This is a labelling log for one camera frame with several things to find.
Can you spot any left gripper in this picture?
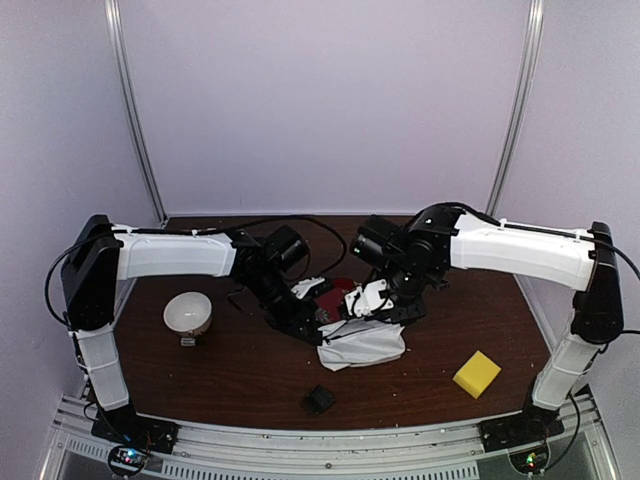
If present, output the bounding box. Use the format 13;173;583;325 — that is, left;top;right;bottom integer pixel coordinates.
243;270;321;345

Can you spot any white zipper pouch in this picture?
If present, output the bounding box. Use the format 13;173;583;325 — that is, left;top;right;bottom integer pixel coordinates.
316;320;406;372

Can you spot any black clipper guard comb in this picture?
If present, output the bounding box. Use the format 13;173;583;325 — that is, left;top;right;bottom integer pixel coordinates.
301;385;335;416

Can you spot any yellow sponge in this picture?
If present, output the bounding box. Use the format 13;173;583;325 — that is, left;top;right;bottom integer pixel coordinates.
453;350;501;399

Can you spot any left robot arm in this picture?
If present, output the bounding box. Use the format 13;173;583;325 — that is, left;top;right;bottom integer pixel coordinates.
51;215;322;444

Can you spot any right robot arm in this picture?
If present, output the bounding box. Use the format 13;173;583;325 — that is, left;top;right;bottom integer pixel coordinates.
344;202;624;442

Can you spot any red floral plate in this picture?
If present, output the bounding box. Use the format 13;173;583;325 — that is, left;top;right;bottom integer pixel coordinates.
315;277;356;325

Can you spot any white ceramic bowl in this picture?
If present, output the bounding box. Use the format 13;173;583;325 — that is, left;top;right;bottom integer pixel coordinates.
163;291;212;337

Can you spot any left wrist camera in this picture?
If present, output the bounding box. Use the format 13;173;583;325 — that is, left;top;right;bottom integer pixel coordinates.
291;277;334;300

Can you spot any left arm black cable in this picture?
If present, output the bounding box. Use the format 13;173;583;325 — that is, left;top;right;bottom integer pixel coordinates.
189;214;349;274

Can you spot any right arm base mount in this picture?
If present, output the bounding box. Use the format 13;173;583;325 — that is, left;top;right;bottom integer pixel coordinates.
478;406;565;453

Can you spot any right aluminium frame post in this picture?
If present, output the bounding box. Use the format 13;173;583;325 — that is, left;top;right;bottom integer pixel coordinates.
485;0;545;215

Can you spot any aluminium frame post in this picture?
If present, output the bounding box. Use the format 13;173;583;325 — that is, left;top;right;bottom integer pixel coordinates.
485;0;545;215
104;0;168;225

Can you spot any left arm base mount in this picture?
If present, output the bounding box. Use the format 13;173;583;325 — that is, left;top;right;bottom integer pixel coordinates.
91;408;179;454

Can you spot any front aluminium rail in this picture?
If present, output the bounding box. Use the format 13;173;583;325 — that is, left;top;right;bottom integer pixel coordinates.
35;393;622;479

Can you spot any left aluminium frame post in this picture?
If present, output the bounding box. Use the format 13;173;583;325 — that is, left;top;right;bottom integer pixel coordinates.
104;0;168;225

